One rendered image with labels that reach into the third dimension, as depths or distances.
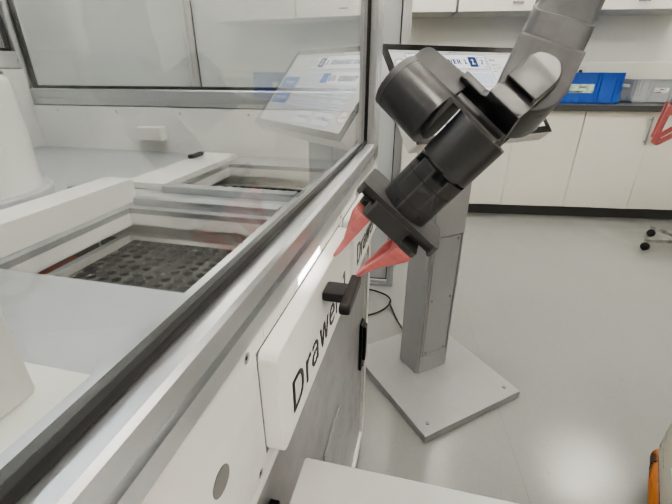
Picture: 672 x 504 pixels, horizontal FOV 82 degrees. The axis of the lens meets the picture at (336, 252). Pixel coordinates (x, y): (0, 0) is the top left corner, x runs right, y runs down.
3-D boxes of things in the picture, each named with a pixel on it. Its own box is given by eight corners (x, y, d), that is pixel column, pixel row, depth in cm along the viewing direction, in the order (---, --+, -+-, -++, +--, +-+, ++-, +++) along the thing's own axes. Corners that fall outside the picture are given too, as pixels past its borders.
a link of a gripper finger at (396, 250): (334, 235, 49) (384, 182, 44) (376, 273, 49) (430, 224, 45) (317, 258, 43) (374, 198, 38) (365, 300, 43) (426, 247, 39)
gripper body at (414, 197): (364, 179, 45) (410, 128, 41) (428, 238, 46) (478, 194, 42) (351, 194, 39) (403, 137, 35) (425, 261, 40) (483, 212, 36)
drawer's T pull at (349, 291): (361, 283, 47) (361, 273, 46) (349, 318, 40) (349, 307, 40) (332, 280, 48) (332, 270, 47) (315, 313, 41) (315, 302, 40)
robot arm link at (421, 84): (573, 69, 32) (537, 114, 40) (476, -19, 34) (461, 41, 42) (460, 167, 33) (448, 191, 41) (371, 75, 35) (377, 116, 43)
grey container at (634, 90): (661, 100, 334) (668, 79, 327) (686, 103, 306) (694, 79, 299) (610, 100, 338) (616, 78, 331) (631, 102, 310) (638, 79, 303)
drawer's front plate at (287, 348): (349, 292, 61) (350, 226, 56) (284, 454, 35) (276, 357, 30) (338, 291, 61) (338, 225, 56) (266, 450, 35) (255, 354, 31)
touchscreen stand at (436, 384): (518, 397, 149) (592, 116, 106) (424, 443, 130) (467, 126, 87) (432, 327, 189) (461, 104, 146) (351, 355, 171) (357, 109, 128)
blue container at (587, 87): (594, 100, 337) (601, 72, 328) (620, 104, 300) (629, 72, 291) (521, 99, 343) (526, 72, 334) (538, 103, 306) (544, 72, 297)
